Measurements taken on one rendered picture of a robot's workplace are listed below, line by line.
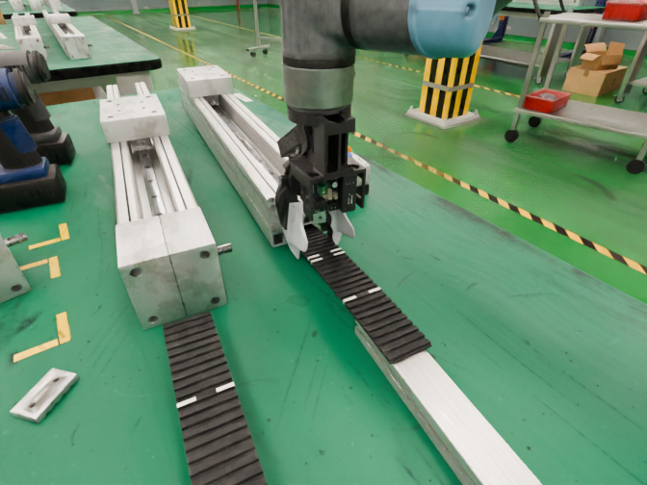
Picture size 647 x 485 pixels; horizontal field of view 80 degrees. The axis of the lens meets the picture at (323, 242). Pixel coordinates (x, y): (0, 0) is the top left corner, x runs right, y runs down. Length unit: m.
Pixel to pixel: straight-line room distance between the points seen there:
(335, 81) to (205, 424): 0.33
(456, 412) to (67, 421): 0.35
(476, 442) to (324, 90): 0.34
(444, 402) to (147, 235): 0.36
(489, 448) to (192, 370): 0.27
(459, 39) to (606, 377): 0.36
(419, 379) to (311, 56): 0.32
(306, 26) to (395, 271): 0.32
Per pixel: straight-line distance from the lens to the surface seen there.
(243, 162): 0.66
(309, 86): 0.41
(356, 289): 0.46
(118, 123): 0.81
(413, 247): 0.59
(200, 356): 0.41
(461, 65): 3.69
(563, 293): 0.59
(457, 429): 0.37
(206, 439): 0.36
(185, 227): 0.48
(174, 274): 0.47
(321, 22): 0.39
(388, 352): 0.40
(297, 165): 0.45
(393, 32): 0.36
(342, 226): 0.53
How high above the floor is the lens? 1.12
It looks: 35 degrees down
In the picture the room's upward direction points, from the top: straight up
